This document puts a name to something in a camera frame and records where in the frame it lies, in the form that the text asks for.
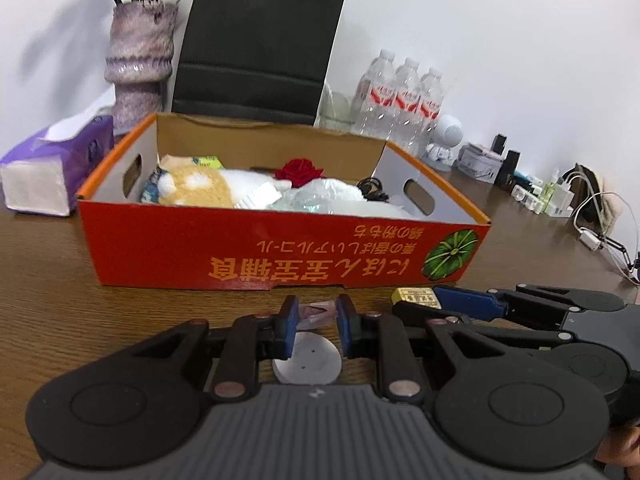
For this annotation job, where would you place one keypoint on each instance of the purple tissue pack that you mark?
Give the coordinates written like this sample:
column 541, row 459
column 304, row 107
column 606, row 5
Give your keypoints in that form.
column 45, row 170

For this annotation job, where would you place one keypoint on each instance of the pink clear wrapper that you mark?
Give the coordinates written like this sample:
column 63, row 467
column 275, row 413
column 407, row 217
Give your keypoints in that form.
column 316, row 312

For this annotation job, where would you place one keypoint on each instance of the clear glass jar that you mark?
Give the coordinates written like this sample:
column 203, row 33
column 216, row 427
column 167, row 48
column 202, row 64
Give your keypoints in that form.
column 337, row 107

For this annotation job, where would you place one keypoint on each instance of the brown bag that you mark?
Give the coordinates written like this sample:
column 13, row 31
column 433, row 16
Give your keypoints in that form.
column 602, row 195

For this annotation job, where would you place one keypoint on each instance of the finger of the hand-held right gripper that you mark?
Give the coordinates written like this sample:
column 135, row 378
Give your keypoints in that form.
column 480, row 327
column 470, row 302

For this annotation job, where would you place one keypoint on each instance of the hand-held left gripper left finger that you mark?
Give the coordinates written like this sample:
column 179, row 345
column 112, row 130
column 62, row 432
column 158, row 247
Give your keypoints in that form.
column 290, row 327

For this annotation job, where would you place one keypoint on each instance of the red fabric rose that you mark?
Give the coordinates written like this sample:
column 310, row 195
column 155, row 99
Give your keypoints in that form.
column 298, row 171

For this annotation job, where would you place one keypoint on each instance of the orange and white plush toy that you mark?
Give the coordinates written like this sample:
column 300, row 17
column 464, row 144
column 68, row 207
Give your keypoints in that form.
column 200, row 187

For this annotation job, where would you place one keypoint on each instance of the black paper bag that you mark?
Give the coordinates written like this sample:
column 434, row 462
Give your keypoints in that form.
column 255, row 45

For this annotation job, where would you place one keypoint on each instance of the clear plastic bag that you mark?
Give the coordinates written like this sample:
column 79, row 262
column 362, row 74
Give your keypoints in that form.
column 325, row 195

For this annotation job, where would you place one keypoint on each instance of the clear water bottle red label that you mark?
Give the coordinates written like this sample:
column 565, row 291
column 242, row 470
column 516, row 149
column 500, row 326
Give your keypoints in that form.
column 375, row 100
column 430, row 110
column 406, row 105

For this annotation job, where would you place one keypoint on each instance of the green packet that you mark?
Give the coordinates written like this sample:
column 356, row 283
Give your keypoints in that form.
column 207, row 161

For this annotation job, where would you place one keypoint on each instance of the white round disc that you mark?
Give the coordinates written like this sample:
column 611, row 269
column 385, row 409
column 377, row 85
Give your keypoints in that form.
column 310, row 360

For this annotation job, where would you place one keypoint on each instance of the orange cardboard box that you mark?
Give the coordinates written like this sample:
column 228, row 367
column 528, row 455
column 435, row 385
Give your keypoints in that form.
column 200, row 250

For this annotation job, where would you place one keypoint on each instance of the small grey box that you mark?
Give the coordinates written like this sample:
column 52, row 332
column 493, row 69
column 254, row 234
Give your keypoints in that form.
column 477, row 162

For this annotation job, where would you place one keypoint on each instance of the mottled purple ceramic vase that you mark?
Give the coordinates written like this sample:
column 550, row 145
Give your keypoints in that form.
column 140, row 60

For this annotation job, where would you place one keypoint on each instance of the person's right hand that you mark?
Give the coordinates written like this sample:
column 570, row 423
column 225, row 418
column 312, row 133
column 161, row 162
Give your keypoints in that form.
column 622, row 447

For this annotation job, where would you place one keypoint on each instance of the small yellow packet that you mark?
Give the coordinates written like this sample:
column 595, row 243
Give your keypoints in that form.
column 417, row 298

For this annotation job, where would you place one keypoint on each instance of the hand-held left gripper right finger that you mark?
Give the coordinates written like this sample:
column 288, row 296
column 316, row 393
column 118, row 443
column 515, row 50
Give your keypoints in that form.
column 345, row 327

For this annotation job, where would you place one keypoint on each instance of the white robot figurine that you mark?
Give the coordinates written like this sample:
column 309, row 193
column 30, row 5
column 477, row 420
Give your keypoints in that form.
column 447, row 132

